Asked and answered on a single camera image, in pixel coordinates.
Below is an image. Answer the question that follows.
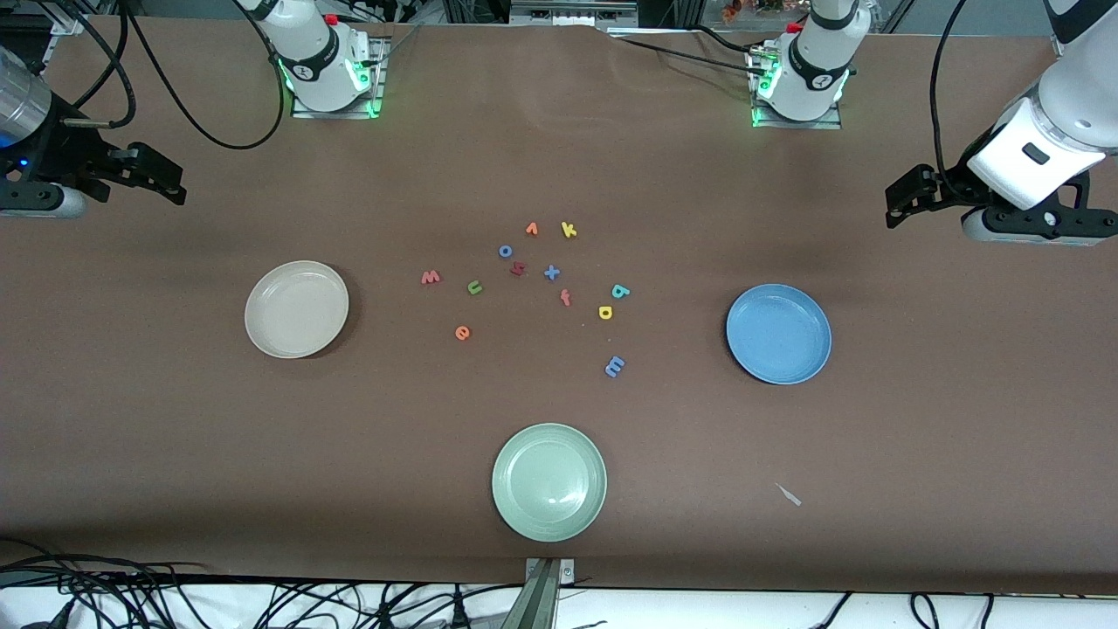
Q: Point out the blue round plate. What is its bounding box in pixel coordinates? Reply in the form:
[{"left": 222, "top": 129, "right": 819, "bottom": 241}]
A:
[{"left": 726, "top": 283, "right": 833, "bottom": 386}]

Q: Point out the metal rack fixture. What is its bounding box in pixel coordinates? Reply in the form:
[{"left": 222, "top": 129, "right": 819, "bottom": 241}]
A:
[{"left": 509, "top": 0, "right": 640, "bottom": 29}]

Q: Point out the brown table cover sheet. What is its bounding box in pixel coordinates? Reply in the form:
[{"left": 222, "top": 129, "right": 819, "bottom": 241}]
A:
[{"left": 0, "top": 16, "right": 1118, "bottom": 597}]

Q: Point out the aluminium frame rail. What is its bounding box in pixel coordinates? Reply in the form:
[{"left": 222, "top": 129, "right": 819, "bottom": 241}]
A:
[{"left": 39, "top": 0, "right": 90, "bottom": 38}]

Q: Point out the beige round plate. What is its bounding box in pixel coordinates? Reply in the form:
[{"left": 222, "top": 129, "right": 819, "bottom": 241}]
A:
[{"left": 244, "top": 259, "right": 350, "bottom": 360}]

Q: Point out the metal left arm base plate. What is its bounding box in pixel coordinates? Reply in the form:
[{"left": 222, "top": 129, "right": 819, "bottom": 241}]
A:
[{"left": 749, "top": 48, "right": 845, "bottom": 132}]

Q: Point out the black cable to base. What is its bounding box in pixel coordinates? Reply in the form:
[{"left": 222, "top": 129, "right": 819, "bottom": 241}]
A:
[{"left": 607, "top": 24, "right": 774, "bottom": 73}]

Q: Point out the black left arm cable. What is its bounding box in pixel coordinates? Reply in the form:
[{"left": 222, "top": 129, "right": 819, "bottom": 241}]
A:
[{"left": 928, "top": 0, "right": 972, "bottom": 186}]

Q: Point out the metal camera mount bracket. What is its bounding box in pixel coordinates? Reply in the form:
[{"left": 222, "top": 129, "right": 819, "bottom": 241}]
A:
[{"left": 515, "top": 557, "right": 577, "bottom": 629}]

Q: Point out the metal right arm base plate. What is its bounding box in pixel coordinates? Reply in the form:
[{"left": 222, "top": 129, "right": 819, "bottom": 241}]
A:
[{"left": 290, "top": 37, "right": 387, "bottom": 121}]

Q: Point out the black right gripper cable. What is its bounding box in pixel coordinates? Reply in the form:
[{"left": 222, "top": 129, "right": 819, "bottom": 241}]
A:
[{"left": 35, "top": 0, "right": 138, "bottom": 132}]

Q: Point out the long black arm cable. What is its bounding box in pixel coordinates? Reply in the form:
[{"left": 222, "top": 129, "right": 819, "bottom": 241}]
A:
[{"left": 121, "top": 0, "right": 287, "bottom": 150}]

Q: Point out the green round plate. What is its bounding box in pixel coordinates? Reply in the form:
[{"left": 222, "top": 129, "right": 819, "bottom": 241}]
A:
[{"left": 491, "top": 423, "right": 608, "bottom": 543}]

